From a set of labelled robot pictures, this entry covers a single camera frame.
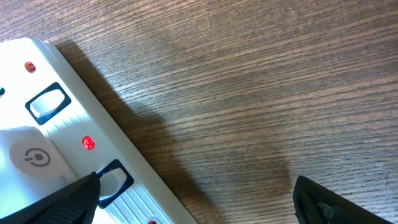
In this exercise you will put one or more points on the white power strip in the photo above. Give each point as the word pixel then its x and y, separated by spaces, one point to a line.
pixel 40 89

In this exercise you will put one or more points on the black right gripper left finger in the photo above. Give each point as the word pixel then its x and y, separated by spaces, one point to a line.
pixel 74 204

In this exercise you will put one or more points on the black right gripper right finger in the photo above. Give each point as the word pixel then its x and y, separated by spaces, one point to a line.
pixel 315 204

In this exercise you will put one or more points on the white charger plug adapter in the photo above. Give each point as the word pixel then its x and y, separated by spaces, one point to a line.
pixel 31 169

